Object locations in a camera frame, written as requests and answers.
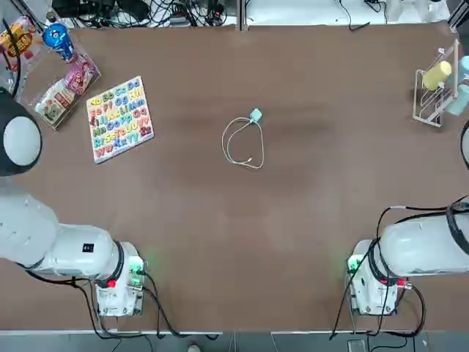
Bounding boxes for white wire cup rack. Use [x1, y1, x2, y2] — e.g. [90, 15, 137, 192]
[413, 38, 461, 128]

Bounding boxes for white snack packet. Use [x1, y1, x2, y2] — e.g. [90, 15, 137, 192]
[34, 81, 76, 125]

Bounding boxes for pink and yellow snack box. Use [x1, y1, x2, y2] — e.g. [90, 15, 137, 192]
[0, 16, 38, 73]

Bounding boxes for black right base cable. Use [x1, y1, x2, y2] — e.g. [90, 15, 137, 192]
[401, 284, 426, 337]

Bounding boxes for black left base cable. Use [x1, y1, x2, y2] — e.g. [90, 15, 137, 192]
[141, 270, 223, 340]

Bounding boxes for black power adapter cable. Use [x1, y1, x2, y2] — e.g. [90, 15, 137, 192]
[337, 0, 372, 32]

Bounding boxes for yellow cup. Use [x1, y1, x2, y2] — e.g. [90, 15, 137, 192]
[421, 60, 453, 91]

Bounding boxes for white charger cable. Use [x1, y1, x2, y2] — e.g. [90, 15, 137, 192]
[221, 117, 266, 170]

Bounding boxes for clear acrylic display shelf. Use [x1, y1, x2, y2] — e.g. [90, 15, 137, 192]
[0, 15, 103, 131]

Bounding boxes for green cup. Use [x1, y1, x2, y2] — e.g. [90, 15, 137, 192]
[446, 84, 469, 117]

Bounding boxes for pink snack packet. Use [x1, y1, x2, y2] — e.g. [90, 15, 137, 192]
[64, 58, 92, 93]

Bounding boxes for aluminium frame post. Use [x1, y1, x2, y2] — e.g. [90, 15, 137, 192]
[448, 0, 469, 30]
[237, 0, 249, 33]

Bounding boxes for black base cable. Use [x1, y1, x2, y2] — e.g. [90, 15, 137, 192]
[141, 270, 223, 340]
[401, 284, 426, 337]

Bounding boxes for blue snack cup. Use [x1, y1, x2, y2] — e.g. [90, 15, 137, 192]
[43, 23, 76, 62]

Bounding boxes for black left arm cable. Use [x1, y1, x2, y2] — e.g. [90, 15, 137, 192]
[25, 270, 122, 338]

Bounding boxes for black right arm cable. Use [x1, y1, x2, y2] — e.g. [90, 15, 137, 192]
[328, 199, 469, 341]

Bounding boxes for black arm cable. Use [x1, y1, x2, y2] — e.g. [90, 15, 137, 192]
[25, 270, 122, 338]
[328, 199, 469, 341]

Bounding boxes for colourful alphabet puzzle board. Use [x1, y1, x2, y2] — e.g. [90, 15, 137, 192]
[86, 76, 155, 165]

